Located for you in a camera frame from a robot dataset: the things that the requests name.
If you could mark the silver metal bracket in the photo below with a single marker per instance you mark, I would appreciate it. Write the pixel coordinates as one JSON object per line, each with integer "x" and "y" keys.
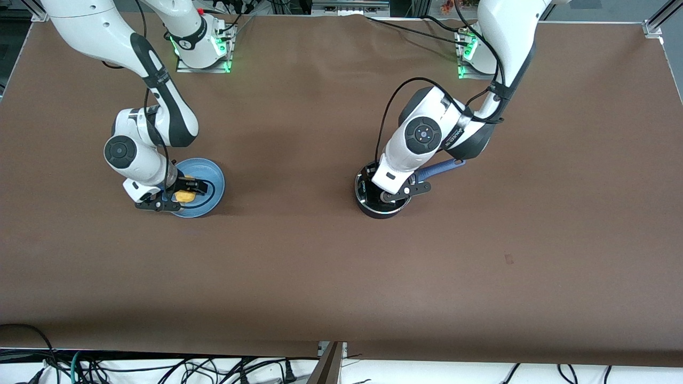
{"x": 344, "y": 348}

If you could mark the brown table cover sheet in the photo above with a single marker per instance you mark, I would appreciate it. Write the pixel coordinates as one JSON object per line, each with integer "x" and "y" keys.
{"x": 341, "y": 277}

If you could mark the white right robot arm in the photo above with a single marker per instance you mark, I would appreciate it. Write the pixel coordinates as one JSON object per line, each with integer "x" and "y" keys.
{"x": 128, "y": 154}

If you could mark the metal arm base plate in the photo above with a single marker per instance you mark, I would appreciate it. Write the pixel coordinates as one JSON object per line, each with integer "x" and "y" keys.
{"x": 463, "y": 74}
{"x": 227, "y": 64}

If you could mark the brown table post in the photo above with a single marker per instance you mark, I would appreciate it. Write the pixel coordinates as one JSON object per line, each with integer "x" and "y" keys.
{"x": 325, "y": 368}

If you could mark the glass pot lid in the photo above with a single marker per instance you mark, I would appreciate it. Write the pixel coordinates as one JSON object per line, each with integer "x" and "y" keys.
{"x": 367, "y": 196}

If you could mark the yellow potato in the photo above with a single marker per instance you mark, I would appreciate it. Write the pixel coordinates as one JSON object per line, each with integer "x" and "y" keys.
{"x": 185, "y": 198}

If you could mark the black power plug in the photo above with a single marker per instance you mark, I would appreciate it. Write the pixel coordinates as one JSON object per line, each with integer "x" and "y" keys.
{"x": 289, "y": 372}

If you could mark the grey metal rail block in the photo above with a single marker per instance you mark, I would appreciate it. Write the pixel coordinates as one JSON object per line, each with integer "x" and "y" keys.
{"x": 349, "y": 6}

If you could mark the aluminium frame profile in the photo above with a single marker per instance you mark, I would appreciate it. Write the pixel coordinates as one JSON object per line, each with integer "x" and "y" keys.
{"x": 38, "y": 12}
{"x": 659, "y": 21}

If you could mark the blue round plate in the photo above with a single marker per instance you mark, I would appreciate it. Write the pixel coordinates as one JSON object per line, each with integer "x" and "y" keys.
{"x": 211, "y": 176}

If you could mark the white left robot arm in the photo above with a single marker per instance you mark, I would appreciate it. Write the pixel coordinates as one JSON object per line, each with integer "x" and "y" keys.
{"x": 421, "y": 136}

